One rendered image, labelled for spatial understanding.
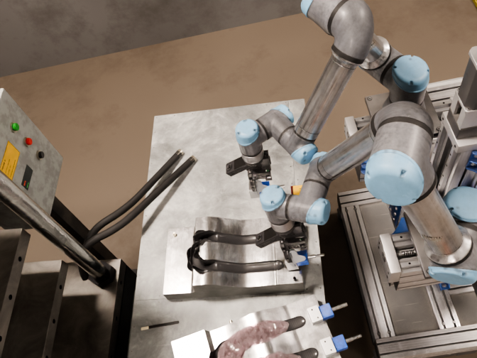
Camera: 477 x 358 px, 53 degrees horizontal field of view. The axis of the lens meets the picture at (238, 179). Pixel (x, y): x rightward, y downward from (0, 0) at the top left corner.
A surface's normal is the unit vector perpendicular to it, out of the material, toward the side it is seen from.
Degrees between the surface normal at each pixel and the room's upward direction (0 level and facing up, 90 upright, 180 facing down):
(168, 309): 0
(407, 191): 84
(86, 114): 0
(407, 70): 8
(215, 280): 23
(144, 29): 90
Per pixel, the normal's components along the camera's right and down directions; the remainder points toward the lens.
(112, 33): 0.11, 0.84
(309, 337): -0.17, -0.52
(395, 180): -0.42, 0.74
